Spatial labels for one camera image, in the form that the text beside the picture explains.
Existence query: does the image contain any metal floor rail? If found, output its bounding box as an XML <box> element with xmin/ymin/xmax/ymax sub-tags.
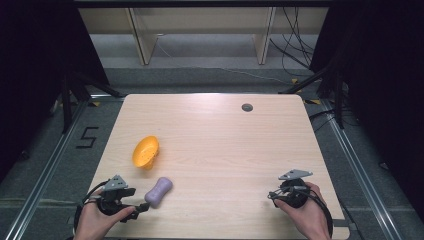
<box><xmin>2</xmin><ymin>98</ymin><xmax>93</xmax><ymax>240</ymax></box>
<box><xmin>320</xmin><ymin>98</ymin><xmax>406</xmax><ymax>240</ymax></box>

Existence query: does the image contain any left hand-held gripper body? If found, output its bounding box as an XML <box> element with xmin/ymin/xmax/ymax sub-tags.
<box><xmin>96</xmin><ymin>174</ymin><xmax>137</xmax><ymax>216</ymax></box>

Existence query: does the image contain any white desk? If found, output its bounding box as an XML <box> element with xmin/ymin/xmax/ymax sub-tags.
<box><xmin>77</xmin><ymin>6</ymin><xmax>330</xmax><ymax>66</ymax></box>

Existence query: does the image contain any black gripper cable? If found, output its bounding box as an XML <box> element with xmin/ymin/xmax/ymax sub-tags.
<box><xmin>301</xmin><ymin>187</ymin><xmax>335</xmax><ymax>238</ymax></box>
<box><xmin>73</xmin><ymin>180</ymin><xmax>111</xmax><ymax>236</ymax></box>

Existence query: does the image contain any bundle of black cables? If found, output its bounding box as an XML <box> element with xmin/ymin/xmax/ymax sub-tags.
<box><xmin>268</xmin><ymin>6</ymin><xmax>322</xmax><ymax>78</ymax></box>

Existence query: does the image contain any purple soap bar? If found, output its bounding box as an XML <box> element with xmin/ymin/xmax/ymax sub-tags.
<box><xmin>144</xmin><ymin>176</ymin><xmax>174</xmax><ymax>210</ymax></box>

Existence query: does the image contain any person's right hand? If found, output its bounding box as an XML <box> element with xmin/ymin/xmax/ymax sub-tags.
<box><xmin>273</xmin><ymin>181</ymin><xmax>332</xmax><ymax>240</ymax></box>

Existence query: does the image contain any black tripod stand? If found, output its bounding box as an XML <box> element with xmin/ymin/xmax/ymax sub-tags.
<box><xmin>59</xmin><ymin>65</ymin><xmax>125</xmax><ymax>135</ymax></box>
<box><xmin>278</xmin><ymin>61</ymin><xmax>348</xmax><ymax>130</ymax></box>

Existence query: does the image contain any orange soap dish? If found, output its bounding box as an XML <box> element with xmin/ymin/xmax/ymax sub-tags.
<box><xmin>131</xmin><ymin>134</ymin><xmax>161</xmax><ymax>170</ymax></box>

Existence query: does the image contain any person's left hand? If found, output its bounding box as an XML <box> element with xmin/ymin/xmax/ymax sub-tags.
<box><xmin>73</xmin><ymin>196</ymin><xmax>137</xmax><ymax>240</ymax></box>

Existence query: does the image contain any dark curtain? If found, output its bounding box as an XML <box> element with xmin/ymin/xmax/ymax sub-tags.
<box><xmin>0</xmin><ymin>0</ymin><xmax>111</xmax><ymax>184</ymax></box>
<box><xmin>309</xmin><ymin>0</ymin><xmax>424</xmax><ymax>221</ymax></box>

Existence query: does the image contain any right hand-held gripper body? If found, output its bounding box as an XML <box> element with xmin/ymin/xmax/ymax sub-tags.
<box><xmin>275</xmin><ymin>168</ymin><xmax>315</xmax><ymax>210</ymax></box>

